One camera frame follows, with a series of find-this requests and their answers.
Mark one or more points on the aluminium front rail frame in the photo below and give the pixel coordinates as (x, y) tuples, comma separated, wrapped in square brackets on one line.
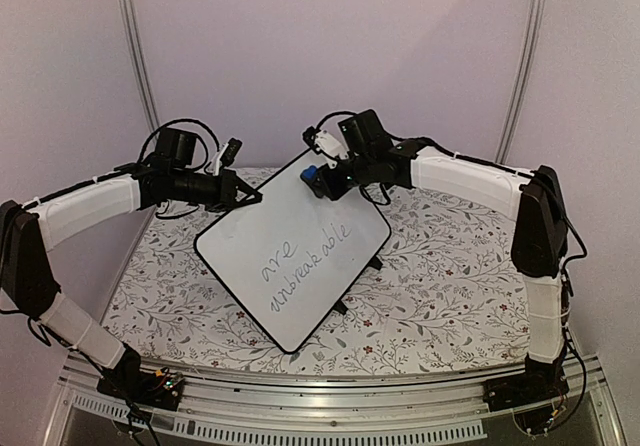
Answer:
[(222, 407)]

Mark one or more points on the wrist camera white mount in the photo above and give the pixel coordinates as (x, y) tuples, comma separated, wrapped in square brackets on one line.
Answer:
[(171, 148), (362, 133)]

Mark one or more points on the black whiteboard stand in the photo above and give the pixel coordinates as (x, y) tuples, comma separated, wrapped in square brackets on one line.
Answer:
[(339, 306)]

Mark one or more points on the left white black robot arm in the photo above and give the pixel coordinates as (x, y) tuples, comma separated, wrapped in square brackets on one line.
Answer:
[(30, 232)]

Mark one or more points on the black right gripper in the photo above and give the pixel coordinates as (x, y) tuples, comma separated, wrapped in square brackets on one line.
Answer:
[(330, 189)]

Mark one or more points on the blue whiteboard eraser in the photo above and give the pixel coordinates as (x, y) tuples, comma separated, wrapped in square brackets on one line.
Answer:
[(309, 174)]

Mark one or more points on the right aluminium corner post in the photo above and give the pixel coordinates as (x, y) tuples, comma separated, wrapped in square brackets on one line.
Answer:
[(532, 28)]

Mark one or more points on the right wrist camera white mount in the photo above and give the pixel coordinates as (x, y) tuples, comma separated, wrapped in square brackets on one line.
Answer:
[(362, 133)]

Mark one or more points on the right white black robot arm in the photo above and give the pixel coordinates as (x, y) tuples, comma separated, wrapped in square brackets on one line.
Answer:
[(530, 198)]

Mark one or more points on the white whiteboard black frame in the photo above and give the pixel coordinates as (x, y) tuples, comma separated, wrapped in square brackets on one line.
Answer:
[(289, 259)]

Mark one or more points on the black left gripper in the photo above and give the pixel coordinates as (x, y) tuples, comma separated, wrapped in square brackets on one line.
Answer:
[(226, 194)]

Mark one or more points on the left aluminium corner post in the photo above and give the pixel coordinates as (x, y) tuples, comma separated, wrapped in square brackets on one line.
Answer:
[(140, 70)]

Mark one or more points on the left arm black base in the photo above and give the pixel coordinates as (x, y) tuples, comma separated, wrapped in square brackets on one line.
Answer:
[(162, 389)]

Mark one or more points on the aluminium corner post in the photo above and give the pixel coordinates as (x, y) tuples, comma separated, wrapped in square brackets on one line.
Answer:
[(140, 70), (532, 28)]

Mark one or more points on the floral patterned table mat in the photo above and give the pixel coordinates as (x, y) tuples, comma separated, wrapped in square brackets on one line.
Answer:
[(447, 298)]

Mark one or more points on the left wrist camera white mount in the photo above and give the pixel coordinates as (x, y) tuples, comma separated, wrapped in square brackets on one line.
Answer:
[(171, 148)]

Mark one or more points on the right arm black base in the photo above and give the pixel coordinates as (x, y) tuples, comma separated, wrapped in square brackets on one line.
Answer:
[(540, 382)]

